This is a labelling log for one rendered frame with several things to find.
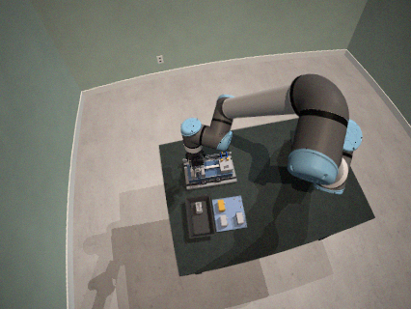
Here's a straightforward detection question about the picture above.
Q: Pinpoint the yellow block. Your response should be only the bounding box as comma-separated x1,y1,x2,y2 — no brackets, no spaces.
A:
218,200,225,212

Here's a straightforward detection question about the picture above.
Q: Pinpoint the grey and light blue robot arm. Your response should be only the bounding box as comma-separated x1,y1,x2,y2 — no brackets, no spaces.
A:
180,74,363,194

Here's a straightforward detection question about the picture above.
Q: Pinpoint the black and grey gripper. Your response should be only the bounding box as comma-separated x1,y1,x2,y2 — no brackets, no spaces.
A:
185,150,206,169

